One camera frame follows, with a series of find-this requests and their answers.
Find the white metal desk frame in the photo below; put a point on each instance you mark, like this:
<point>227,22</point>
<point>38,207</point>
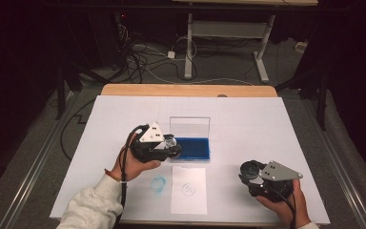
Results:
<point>228,29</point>

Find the person's right hand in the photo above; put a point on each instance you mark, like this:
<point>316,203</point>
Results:
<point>294,211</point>

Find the person's left hand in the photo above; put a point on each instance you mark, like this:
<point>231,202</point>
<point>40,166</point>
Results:
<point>128,167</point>

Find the black metal stand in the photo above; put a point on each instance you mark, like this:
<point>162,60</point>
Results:
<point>322,101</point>

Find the large white table cover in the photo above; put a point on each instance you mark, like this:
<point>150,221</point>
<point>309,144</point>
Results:
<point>235,127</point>

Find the metal floor rail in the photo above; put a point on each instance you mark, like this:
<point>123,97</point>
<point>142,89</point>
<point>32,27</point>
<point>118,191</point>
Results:
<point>340,178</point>
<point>35,171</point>

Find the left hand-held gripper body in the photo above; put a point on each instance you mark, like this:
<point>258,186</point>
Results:
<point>152,135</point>

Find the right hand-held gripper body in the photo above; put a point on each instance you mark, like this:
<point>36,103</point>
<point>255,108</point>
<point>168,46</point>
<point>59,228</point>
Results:
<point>279,171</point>

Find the white power adapter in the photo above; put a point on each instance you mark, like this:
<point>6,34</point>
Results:
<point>171,54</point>

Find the orange wrist band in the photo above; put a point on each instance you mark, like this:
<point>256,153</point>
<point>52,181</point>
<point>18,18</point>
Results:
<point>111,175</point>

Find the white paper sheet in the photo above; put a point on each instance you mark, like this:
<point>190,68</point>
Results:
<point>189,203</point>

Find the blue ink pad box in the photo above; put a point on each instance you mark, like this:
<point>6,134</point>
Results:
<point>193,149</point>

